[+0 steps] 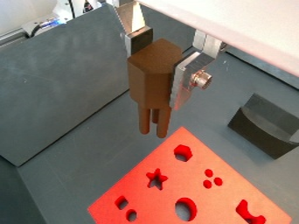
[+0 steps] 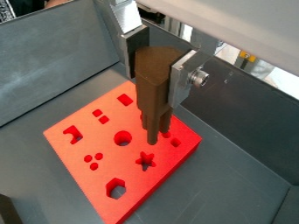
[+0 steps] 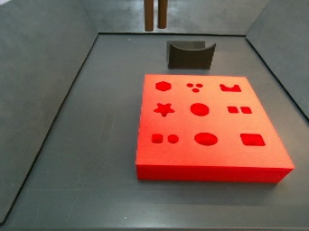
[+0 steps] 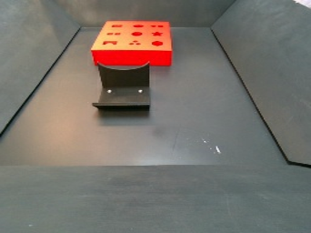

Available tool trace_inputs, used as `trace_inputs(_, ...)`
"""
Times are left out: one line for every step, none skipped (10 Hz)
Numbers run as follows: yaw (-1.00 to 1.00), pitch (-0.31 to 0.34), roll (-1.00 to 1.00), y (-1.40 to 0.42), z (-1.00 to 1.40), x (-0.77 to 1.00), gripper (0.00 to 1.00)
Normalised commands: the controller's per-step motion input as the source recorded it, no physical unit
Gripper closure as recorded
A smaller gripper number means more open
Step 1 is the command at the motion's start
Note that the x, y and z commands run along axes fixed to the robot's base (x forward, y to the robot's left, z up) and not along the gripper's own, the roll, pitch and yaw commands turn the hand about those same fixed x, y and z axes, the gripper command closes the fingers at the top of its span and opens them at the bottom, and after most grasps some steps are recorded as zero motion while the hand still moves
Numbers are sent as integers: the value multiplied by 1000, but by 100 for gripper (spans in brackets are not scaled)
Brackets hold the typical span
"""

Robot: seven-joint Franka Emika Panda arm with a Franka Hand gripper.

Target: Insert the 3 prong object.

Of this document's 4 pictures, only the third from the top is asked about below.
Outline brown three prong peg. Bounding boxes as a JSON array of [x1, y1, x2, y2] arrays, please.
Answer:
[[143, 0, 167, 32]]

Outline dark grey curved block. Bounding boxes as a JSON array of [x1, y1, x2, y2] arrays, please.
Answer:
[[167, 41, 216, 69]]

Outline red shape sorting board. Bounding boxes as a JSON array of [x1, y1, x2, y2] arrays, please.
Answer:
[[135, 74, 294, 183]]

